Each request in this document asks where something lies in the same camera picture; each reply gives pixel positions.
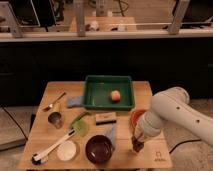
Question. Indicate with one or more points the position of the orange round plate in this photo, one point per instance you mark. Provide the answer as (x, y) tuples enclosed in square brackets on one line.
[(135, 115)]

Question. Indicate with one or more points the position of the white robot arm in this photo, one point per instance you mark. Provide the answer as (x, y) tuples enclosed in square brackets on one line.
[(173, 105)]

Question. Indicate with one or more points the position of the brown wooden block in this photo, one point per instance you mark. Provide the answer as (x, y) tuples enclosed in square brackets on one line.
[(105, 118)]

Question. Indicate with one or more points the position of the gold spoon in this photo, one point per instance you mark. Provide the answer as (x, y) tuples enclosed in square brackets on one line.
[(50, 106)]

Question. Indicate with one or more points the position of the white tongs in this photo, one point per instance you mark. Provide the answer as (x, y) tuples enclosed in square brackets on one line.
[(37, 158)]

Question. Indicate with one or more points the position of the dark grape bunch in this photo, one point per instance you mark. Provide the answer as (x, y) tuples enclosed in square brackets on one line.
[(137, 145)]

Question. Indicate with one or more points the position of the blue triangular cloth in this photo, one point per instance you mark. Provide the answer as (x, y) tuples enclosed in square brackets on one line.
[(111, 133)]

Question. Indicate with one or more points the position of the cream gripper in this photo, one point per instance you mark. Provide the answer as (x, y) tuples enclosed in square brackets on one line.
[(140, 138)]

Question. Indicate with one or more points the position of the white round lid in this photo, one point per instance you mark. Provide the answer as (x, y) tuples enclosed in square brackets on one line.
[(66, 151)]

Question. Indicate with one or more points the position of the green spatula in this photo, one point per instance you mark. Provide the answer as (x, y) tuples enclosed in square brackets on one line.
[(79, 126)]

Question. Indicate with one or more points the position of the orange peach fruit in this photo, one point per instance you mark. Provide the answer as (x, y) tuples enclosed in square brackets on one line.
[(115, 95)]

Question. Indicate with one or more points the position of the metal cup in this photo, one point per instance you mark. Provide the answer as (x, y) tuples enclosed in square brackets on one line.
[(55, 118)]

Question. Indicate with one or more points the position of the green plastic tray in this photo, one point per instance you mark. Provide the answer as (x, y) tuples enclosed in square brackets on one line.
[(98, 89)]

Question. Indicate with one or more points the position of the dark purple bowl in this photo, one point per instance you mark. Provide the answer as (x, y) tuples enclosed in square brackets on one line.
[(99, 149)]

